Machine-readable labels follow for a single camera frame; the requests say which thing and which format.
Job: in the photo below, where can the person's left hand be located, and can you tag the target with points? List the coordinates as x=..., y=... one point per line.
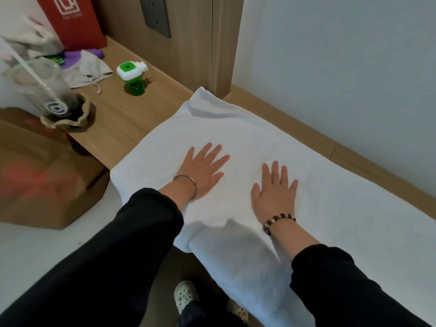
x=201, y=173

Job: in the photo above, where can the person's right hand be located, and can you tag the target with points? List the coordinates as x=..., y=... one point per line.
x=274, y=200

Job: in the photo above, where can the person's left little finger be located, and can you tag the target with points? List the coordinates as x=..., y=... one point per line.
x=190, y=155

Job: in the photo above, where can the person's right middle finger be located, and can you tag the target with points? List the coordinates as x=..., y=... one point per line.
x=276, y=174

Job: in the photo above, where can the person's left middle finger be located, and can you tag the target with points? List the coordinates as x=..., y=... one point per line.
x=213, y=153

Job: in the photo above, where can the person's left thumb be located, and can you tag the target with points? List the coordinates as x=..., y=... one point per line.
x=216, y=178

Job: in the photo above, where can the person's right thumb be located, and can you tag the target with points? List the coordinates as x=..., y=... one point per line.
x=256, y=193

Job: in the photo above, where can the person's right little finger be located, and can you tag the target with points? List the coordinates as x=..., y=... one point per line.
x=293, y=189

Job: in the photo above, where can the white towel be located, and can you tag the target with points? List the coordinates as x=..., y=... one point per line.
x=340, y=207

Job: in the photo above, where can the person's left forearm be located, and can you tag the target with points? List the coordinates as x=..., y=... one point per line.
x=112, y=248

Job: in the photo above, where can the person's right forearm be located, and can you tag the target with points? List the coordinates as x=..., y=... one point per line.
x=327, y=272

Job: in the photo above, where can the silver bangle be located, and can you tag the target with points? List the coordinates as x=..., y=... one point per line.
x=195, y=187

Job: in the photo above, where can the green mosquito repellent plug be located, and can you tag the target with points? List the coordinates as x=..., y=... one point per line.
x=131, y=73

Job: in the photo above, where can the beige woven cup holder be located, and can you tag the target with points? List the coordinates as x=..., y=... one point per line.
x=81, y=112

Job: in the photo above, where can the white clog shoe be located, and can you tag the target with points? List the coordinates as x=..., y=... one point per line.
x=238, y=309
x=185, y=295

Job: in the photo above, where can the person's dark trousers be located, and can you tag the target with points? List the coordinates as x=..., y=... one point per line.
x=194, y=316

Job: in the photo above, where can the purple flat item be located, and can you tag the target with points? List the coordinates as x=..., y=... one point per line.
x=73, y=59

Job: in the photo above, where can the brown paper bag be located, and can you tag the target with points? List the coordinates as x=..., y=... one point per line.
x=41, y=180

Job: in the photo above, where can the clear plastic drink cup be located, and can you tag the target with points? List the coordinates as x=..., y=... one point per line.
x=44, y=85

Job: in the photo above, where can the green striped small item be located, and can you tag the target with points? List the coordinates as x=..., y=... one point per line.
x=54, y=60

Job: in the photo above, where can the red paper bag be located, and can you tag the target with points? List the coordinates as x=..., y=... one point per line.
x=76, y=23

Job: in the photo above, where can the white drinking straw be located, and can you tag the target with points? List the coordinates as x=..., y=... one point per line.
x=25, y=66

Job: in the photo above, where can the white plastic bag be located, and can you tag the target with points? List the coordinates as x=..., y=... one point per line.
x=30, y=39

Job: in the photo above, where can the grey wall socket panel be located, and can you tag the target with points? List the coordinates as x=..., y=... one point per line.
x=155, y=15

